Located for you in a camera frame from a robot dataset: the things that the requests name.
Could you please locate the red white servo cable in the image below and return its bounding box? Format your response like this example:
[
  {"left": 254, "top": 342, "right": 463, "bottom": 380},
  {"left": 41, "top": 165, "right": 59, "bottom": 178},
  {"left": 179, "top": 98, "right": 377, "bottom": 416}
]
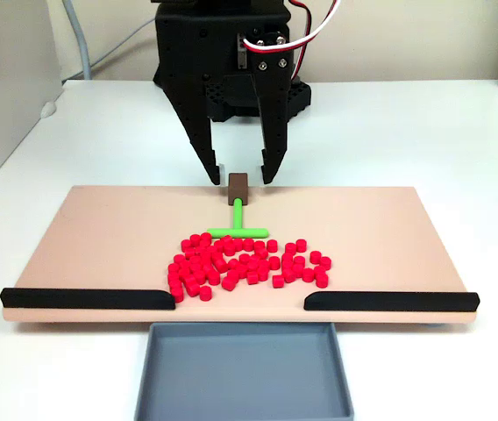
[
  {"left": 240, "top": 0, "right": 343, "bottom": 48},
  {"left": 286, "top": 0, "right": 314, "bottom": 82}
]

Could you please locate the black rail strip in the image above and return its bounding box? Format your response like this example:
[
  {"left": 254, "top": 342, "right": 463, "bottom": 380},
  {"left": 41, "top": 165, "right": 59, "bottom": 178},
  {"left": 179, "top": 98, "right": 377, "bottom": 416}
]
[
  {"left": 303, "top": 289, "right": 480, "bottom": 313},
  {"left": 0, "top": 287, "right": 176, "bottom": 311}
]

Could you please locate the thin white cable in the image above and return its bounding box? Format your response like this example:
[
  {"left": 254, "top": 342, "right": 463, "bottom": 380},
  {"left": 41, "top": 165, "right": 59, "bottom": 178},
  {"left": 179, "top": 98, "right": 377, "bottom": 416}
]
[{"left": 89, "top": 17, "right": 158, "bottom": 71}]

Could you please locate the green tool, dark brown handle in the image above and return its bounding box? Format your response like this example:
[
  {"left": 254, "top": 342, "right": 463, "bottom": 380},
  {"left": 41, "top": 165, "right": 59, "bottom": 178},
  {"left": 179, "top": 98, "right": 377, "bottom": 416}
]
[{"left": 206, "top": 172, "right": 270, "bottom": 239}]

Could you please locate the pale partition panel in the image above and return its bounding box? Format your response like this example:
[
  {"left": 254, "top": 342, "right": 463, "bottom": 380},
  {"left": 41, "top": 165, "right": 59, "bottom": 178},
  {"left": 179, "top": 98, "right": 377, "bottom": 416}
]
[{"left": 0, "top": 0, "right": 65, "bottom": 207}]

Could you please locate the grey plastic tray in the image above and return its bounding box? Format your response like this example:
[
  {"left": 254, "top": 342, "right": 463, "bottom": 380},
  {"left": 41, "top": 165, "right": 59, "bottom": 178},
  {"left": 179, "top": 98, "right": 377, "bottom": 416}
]
[{"left": 133, "top": 322, "right": 355, "bottom": 421}]

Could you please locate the thick grey cable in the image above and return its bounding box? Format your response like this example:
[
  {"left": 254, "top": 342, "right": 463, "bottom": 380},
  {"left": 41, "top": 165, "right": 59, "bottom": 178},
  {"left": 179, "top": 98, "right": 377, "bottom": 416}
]
[{"left": 61, "top": 0, "right": 94, "bottom": 81}]

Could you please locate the beige flat board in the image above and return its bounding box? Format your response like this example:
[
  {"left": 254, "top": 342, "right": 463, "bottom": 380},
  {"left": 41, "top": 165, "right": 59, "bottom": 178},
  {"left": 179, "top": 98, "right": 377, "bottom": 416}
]
[{"left": 2, "top": 184, "right": 481, "bottom": 325}]

